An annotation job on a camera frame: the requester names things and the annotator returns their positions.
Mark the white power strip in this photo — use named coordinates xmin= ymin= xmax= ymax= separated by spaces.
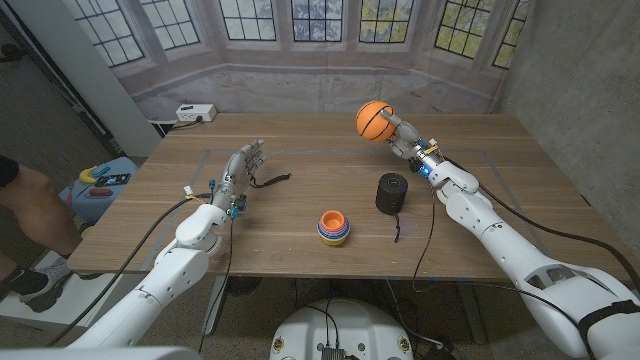
xmin=174 ymin=103 xmax=219 ymax=124

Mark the grey table leg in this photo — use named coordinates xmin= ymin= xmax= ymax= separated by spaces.
xmin=457 ymin=280 xmax=486 ymax=345

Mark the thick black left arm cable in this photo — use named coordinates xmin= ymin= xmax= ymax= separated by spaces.
xmin=45 ymin=192 xmax=214 ymax=348

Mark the orange mini basketball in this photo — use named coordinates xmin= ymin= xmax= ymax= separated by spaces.
xmin=355 ymin=100 xmax=397 ymax=144

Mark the black braided cord with disc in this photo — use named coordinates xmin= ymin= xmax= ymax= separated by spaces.
xmin=248 ymin=172 xmax=293 ymax=190

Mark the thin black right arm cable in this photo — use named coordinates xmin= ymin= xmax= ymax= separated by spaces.
xmin=410 ymin=185 xmax=594 ymax=349

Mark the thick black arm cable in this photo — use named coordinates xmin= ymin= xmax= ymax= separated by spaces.
xmin=45 ymin=192 xmax=214 ymax=348
xmin=442 ymin=155 xmax=640 ymax=294

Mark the black power strip cable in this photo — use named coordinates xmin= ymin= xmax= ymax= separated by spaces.
xmin=169 ymin=117 xmax=204 ymax=132

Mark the black cylindrical speaker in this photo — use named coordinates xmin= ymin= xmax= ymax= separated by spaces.
xmin=374 ymin=172 xmax=410 ymax=217

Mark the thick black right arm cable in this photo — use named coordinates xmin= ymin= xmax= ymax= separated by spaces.
xmin=442 ymin=155 xmax=640 ymax=294

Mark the stack of colourful cups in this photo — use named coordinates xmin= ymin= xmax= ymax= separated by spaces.
xmin=316 ymin=209 xmax=352 ymax=247

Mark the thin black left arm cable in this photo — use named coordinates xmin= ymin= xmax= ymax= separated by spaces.
xmin=197 ymin=218 xmax=235 ymax=354

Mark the black round fan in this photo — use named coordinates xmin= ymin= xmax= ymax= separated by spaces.
xmin=224 ymin=276 xmax=263 ymax=297

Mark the person's bare leg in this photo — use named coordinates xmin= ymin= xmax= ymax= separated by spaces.
xmin=0 ymin=154 xmax=84 ymax=281

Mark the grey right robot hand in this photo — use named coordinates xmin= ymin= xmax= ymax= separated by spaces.
xmin=380 ymin=109 xmax=445 ymax=175

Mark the blue toy box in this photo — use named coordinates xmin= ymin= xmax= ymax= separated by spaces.
xmin=56 ymin=156 xmax=140 ymax=225

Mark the grey black sneaker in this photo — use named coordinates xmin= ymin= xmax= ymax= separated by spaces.
xmin=9 ymin=259 xmax=99 ymax=314

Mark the printed window backdrop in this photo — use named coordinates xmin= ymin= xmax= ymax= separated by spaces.
xmin=62 ymin=0 xmax=534 ymax=121

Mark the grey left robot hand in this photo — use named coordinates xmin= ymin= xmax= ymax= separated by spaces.
xmin=211 ymin=138 xmax=268 ymax=210

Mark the black smartphone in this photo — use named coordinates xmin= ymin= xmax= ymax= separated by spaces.
xmin=94 ymin=172 xmax=132 ymax=188

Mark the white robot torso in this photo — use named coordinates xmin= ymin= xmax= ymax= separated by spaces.
xmin=269 ymin=298 xmax=415 ymax=360

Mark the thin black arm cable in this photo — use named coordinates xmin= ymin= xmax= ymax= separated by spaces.
xmin=197 ymin=218 xmax=235 ymax=354
xmin=410 ymin=185 xmax=594 ymax=349

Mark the white table leg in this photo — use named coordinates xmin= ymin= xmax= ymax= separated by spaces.
xmin=202 ymin=275 xmax=229 ymax=336

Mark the white floor platform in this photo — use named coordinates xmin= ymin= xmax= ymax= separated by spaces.
xmin=0 ymin=257 xmax=131 ymax=329

